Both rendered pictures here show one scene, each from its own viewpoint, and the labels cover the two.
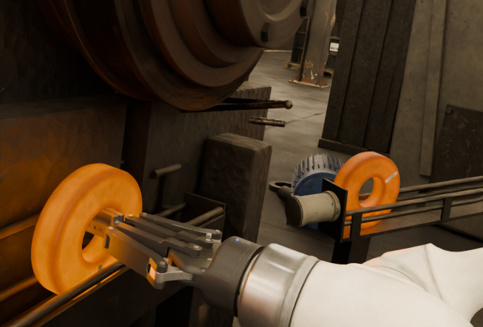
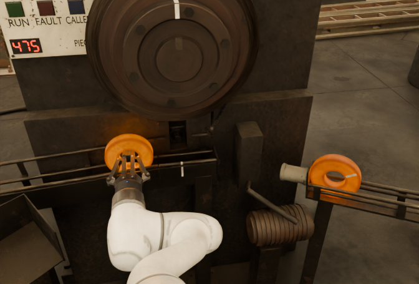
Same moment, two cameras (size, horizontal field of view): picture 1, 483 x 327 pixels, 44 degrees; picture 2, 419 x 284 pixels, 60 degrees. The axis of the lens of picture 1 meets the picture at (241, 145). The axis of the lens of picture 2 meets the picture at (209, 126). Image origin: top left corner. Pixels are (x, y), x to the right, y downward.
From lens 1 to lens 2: 0.96 m
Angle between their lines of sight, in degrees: 55
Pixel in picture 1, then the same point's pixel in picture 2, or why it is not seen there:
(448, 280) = (175, 236)
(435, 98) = not seen: outside the picture
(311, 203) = (288, 171)
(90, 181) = (116, 141)
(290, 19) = (197, 93)
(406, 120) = not seen: outside the picture
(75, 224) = (112, 153)
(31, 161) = (116, 126)
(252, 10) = (153, 96)
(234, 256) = (119, 186)
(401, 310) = (115, 231)
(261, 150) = (248, 138)
